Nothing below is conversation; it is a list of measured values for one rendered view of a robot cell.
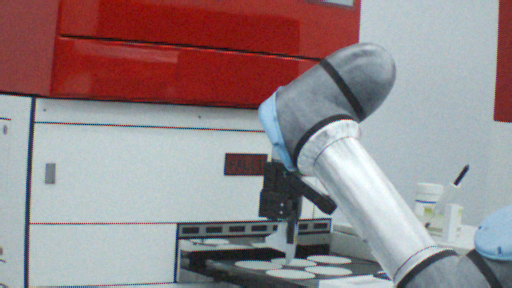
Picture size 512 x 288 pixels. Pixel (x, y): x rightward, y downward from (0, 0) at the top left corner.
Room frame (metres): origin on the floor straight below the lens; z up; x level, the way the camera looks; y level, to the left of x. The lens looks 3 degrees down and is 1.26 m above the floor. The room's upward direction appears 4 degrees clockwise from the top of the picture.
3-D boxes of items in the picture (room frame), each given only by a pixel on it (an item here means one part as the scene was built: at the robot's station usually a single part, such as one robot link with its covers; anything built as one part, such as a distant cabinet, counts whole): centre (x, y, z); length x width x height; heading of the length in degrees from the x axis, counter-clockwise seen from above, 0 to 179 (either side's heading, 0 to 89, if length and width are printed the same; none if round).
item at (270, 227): (2.30, -0.02, 0.96); 0.44 x 0.01 x 0.02; 131
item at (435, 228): (2.35, -0.44, 1.00); 0.07 x 0.07 x 0.07; 50
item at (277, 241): (2.14, -0.06, 0.95); 0.06 x 0.03 x 0.09; 82
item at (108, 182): (2.19, 0.12, 1.02); 0.82 x 0.03 x 0.40; 131
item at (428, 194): (2.60, -0.45, 1.01); 0.07 x 0.07 x 0.10
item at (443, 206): (2.23, -0.43, 1.03); 0.06 x 0.04 x 0.13; 41
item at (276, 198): (2.15, -0.06, 1.06); 0.09 x 0.08 x 0.12; 82
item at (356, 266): (2.15, -0.17, 0.90); 0.34 x 0.34 x 0.01; 41
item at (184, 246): (2.30, -0.02, 0.89); 0.44 x 0.02 x 0.10; 131
